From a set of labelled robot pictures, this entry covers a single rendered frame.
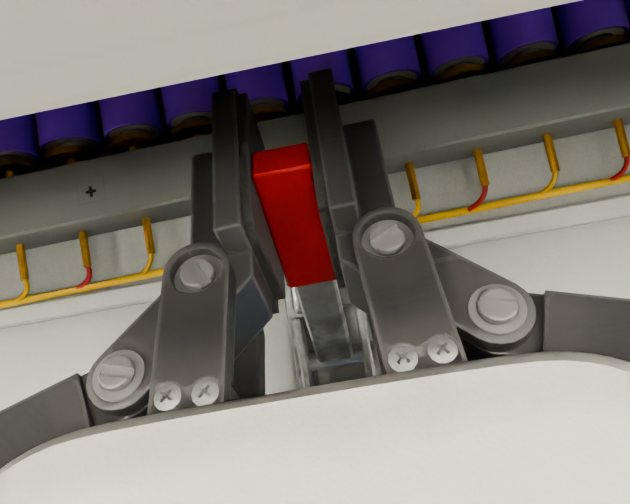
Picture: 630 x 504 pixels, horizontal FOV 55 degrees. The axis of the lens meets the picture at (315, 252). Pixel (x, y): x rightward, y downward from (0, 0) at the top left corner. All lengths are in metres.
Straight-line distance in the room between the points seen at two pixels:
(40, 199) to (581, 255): 0.16
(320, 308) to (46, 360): 0.10
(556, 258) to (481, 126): 0.05
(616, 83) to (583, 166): 0.03
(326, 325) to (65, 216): 0.08
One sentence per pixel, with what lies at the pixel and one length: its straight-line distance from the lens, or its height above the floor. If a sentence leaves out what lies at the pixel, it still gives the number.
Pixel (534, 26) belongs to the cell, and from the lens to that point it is 0.19.
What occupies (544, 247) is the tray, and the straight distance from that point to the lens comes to 0.20.
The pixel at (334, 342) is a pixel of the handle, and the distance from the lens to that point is 0.16.
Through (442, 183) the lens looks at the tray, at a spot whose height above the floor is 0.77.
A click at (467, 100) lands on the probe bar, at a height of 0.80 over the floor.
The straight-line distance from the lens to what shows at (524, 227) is 0.19.
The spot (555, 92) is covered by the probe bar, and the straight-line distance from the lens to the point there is 0.18.
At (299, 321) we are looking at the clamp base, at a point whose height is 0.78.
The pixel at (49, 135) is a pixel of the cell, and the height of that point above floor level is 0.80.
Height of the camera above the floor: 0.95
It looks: 68 degrees down
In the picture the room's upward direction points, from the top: 20 degrees counter-clockwise
